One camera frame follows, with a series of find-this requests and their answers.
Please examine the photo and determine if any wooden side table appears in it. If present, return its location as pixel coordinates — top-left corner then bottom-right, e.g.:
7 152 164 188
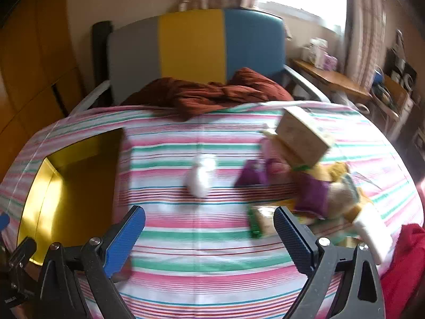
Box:
290 58 372 103

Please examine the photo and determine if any brown blanket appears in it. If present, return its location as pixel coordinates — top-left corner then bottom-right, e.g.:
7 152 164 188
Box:
121 67 294 122

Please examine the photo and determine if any cluttered wooden shelf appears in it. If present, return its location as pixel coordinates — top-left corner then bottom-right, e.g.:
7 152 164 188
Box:
372 30 419 140

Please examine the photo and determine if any white bed side rail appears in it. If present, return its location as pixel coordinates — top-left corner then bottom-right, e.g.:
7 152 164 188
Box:
284 65 329 102
71 80 112 115

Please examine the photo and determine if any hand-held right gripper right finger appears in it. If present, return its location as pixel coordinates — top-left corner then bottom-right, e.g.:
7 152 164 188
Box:
273 206 387 319

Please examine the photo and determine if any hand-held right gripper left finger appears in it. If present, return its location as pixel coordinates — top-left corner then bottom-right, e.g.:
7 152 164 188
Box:
40 205 147 319

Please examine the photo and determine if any gold metal tray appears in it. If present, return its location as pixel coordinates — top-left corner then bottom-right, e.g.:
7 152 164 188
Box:
16 128 133 266

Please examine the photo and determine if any white tissue box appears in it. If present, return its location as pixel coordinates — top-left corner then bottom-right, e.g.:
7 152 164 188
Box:
300 38 328 67

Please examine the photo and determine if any pink hair roller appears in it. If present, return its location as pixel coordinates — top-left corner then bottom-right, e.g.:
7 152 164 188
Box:
260 136 289 175

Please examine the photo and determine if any purple snack packet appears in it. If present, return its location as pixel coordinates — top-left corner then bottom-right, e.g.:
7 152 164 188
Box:
295 173 329 218
234 159 269 187

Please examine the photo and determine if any wooden wardrobe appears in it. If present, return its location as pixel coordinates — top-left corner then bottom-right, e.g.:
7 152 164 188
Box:
0 0 87 180

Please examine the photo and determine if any white plastic bag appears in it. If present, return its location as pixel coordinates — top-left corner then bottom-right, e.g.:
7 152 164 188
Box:
186 154 216 196

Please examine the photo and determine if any green-edged peanut packet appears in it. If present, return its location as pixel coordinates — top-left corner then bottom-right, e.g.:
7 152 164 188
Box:
247 204 283 238

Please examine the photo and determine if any black upright post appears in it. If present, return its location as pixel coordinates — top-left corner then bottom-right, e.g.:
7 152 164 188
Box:
92 22 113 107

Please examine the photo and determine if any beige cardboard box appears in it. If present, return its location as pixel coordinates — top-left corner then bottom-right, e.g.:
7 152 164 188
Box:
275 106 334 167

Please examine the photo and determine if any white soap block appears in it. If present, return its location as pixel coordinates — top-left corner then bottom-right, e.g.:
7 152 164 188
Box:
352 206 394 266

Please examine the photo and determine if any red cloth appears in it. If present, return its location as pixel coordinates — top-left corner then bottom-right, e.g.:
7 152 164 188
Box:
380 224 425 319

